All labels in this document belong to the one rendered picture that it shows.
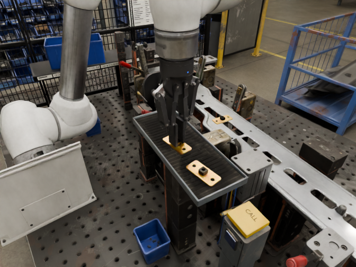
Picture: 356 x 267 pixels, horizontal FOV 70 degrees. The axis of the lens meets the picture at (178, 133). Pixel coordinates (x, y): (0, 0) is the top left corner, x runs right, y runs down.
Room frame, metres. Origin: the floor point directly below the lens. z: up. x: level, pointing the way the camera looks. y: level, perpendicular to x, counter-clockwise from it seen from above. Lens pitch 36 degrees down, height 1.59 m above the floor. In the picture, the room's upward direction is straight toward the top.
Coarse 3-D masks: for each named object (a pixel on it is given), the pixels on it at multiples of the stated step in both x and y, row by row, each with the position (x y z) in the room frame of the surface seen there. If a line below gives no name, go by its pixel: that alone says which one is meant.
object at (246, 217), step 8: (240, 208) 0.33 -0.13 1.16; (248, 208) 0.33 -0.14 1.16; (232, 216) 0.31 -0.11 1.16; (240, 216) 0.31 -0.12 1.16; (248, 216) 0.31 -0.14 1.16; (256, 216) 0.31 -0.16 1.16; (240, 224) 0.29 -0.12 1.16; (248, 224) 0.29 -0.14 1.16; (256, 224) 0.29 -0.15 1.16; (264, 224) 0.29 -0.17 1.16; (248, 232) 0.28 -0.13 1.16; (256, 232) 0.28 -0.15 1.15
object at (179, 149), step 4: (164, 140) 0.55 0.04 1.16; (168, 140) 0.55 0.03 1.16; (180, 140) 0.54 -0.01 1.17; (168, 144) 0.53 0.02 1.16; (180, 144) 0.53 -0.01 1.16; (184, 144) 0.53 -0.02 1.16; (176, 148) 0.52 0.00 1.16; (180, 148) 0.52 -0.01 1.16; (184, 148) 0.52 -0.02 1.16; (188, 148) 0.52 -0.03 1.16; (180, 152) 0.50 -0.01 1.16; (184, 152) 0.50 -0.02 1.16
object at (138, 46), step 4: (136, 44) 1.22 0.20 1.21; (140, 44) 1.21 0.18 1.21; (144, 44) 1.23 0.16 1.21; (136, 48) 1.21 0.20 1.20; (140, 48) 1.21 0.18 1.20; (140, 52) 1.21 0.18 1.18; (140, 56) 1.21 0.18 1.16; (144, 56) 1.22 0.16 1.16; (140, 60) 1.22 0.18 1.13; (144, 60) 1.22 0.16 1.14; (140, 64) 1.24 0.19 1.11; (144, 64) 1.22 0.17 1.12; (144, 68) 1.21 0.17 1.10; (144, 72) 1.22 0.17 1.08
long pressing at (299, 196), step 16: (208, 96) 1.10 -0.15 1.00; (208, 112) 0.96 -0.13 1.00; (224, 112) 0.96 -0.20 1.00; (208, 128) 0.83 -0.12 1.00; (224, 128) 0.84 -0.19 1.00; (240, 128) 0.84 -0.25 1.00; (256, 128) 0.84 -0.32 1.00; (272, 144) 0.74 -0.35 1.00; (288, 160) 0.65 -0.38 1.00; (272, 176) 0.57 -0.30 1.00; (288, 176) 0.57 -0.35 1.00; (304, 176) 0.57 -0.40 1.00; (320, 176) 0.57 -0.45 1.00; (288, 192) 0.51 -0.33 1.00; (304, 192) 0.51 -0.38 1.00; (336, 192) 0.51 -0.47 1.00; (304, 208) 0.45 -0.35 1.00; (320, 208) 0.45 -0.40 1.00; (352, 208) 0.45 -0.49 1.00; (320, 224) 0.40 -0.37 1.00; (336, 224) 0.40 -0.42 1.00; (352, 240) 0.35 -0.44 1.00; (352, 256) 0.31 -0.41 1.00
